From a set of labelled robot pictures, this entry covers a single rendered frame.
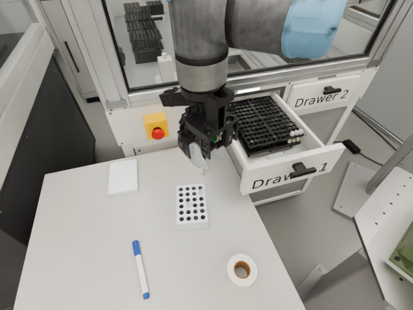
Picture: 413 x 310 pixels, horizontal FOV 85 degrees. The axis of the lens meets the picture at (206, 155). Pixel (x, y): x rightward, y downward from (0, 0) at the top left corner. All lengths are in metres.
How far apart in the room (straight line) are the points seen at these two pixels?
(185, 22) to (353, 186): 1.74
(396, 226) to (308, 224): 0.86
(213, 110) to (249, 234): 0.41
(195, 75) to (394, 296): 0.65
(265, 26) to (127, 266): 0.58
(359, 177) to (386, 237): 1.21
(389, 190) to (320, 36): 0.71
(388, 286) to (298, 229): 0.92
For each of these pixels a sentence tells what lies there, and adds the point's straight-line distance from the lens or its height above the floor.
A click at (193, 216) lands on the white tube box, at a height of 0.80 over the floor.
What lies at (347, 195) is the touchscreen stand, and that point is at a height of 0.04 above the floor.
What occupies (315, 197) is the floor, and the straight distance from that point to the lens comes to 1.77.
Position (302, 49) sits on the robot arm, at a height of 1.26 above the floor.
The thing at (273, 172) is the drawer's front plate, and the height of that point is 0.89.
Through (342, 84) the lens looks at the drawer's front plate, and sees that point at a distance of 1.04.
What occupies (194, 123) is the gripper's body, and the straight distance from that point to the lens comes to 0.38.
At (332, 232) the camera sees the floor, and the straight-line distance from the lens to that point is 1.67.
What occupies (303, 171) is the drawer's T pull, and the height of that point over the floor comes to 0.91.
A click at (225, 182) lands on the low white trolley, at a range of 0.74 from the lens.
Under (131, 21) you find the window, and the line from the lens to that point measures 0.66.
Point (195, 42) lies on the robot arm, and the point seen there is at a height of 1.25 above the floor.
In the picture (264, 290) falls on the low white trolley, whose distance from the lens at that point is 0.62.
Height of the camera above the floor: 1.36
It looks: 47 degrees down
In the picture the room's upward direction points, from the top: straight up
